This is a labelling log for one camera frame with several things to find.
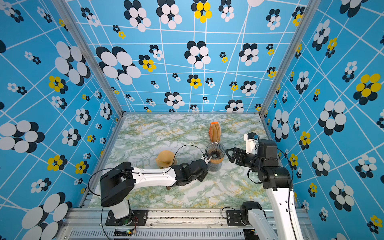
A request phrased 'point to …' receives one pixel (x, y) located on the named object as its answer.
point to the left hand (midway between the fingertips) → (207, 167)
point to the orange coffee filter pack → (215, 132)
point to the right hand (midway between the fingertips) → (233, 152)
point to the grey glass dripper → (216, 150)
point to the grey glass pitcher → (214, 167)
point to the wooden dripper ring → (217, 161)
